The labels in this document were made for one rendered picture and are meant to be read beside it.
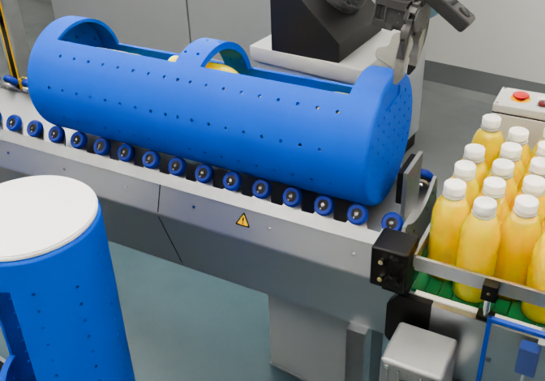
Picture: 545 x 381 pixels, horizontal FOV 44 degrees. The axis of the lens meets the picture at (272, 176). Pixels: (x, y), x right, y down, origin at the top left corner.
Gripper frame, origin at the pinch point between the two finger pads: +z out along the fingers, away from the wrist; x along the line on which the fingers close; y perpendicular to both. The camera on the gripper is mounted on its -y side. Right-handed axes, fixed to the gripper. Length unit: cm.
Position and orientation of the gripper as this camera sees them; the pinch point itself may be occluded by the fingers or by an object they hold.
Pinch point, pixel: (406, 74)
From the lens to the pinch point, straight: 129.1
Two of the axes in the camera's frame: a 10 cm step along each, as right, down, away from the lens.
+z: -0.9, 8.5, 5.1
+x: -5.3, 4.0, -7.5
